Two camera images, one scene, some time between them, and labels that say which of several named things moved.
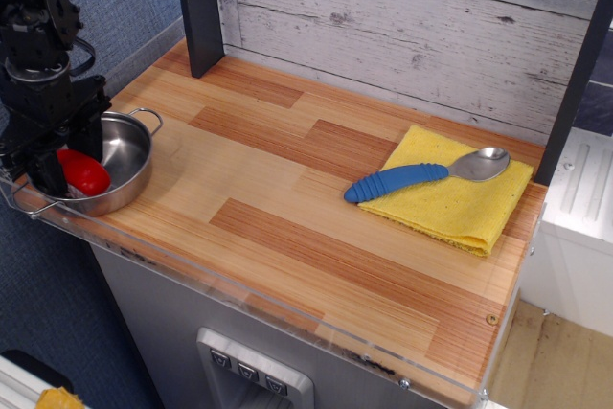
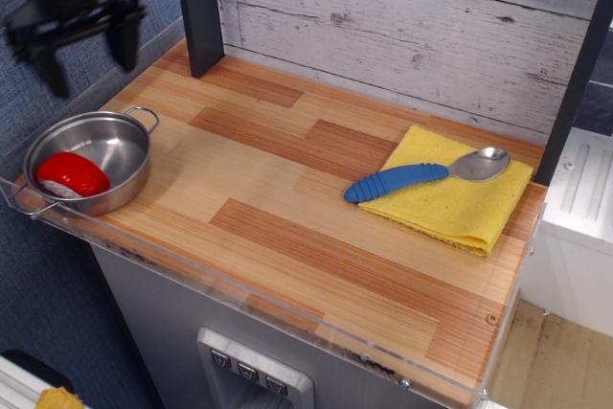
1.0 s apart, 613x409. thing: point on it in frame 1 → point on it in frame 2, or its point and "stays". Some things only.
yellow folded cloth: x=472 y=215 stays
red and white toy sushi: x=84 y=178 stays
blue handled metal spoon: x=483 y=165 stays
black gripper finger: x=89 y=139 → x=124 y=39
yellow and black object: x=58 y=398 stays
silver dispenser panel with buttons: x=237 y=375 stays
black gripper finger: x=46 y=174 → x=52 y=72
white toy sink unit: x=569 y=270 stays
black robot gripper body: x=45 y=109 → x=68 y=3
